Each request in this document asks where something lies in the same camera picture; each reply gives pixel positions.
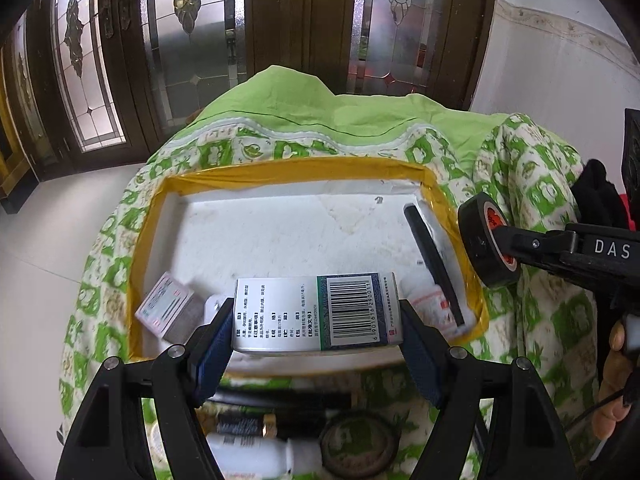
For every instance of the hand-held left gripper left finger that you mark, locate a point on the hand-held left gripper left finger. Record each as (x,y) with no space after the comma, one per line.
(215,355)

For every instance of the green patterned blanket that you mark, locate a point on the green patterned blanket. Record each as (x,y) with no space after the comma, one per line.
(350,115)

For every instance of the white plastic bottle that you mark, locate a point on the white plastic bottle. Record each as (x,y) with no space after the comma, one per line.
(250,455)

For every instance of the pink white small box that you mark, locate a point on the pink white small box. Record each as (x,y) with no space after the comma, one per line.
(162,305)

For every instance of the black tube gold band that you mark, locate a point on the black tube gold band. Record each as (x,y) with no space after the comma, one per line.
(240,425)

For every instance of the blue white medicine box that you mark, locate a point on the blue white medicine box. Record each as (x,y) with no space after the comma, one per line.
(280,315)

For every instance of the black tape roll red core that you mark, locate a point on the black tape roll red core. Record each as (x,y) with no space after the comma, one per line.
(475,240)

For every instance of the person's right hand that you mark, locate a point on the person's right hand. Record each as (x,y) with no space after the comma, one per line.
(612,385)

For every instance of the gold framed wooden door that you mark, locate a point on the gold framed wooden door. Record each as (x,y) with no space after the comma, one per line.
(5,160)

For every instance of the white pill bottle red label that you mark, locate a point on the white pill bottle red label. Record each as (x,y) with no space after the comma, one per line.
(432,305)

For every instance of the thin black pen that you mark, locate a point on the thin black pen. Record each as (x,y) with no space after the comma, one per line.
(285,399)

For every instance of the long black marker pen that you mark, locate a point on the long black marker pen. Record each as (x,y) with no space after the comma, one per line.
(432,260)

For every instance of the black cloth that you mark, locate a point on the black cloth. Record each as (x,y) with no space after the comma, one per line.
(595,195)

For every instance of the small red object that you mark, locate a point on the small red object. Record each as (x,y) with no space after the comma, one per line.
(625,210)

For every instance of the white foam tray yellow tape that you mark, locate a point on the white foam tray yellow tape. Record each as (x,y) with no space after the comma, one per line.
(280,230)

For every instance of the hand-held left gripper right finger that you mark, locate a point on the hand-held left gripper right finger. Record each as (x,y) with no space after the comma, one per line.
(422,360)

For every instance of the white charger plug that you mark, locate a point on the white charger plug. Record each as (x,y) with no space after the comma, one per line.
(212,305)

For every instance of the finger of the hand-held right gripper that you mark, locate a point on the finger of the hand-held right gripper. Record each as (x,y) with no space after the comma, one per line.
(560,272)
(530,244)

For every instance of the wooden stained glass door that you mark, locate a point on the wooden stained glass door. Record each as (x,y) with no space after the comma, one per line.
(400,35)
(190,60)
(80,85)

